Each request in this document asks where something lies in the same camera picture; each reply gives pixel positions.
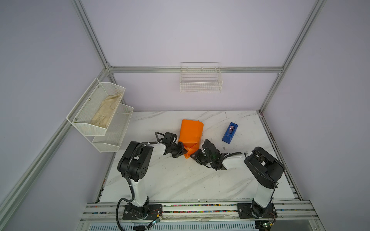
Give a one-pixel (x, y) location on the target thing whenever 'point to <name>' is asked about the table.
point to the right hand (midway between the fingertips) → (189, 157)
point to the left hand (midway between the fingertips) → (187, 151)
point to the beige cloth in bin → (103, 114)
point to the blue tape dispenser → (230, 132)
